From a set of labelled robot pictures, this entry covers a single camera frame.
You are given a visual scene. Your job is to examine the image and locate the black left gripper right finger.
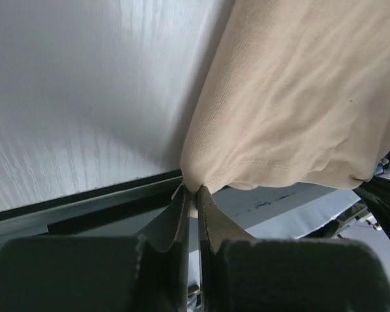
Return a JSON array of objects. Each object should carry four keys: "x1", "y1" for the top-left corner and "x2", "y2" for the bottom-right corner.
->
[{"x1": 196, "y1": 187, "x2": 390, "y2": 311}]

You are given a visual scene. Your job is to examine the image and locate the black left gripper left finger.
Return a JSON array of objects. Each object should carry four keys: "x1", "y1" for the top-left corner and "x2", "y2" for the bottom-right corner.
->
[{"x1": 0, "y1": 187, "x2": 190, "y2": 311}]

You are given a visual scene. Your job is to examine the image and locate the beige t shirt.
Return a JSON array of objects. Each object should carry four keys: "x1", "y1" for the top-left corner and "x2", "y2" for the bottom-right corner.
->
[{"x1": 180, "y1": 0, "x2": 390, "y2": 218}]

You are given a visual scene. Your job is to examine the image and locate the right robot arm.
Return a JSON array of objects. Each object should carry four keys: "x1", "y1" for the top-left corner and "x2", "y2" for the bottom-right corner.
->
[{"x1": 354, "y1": 152, "x2": 390, "y2": 240}]

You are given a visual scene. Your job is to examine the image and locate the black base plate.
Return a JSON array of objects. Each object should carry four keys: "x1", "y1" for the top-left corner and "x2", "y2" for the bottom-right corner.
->
[{"x1": 0, "y1": 170, "x2": 181, "y2": 244}]

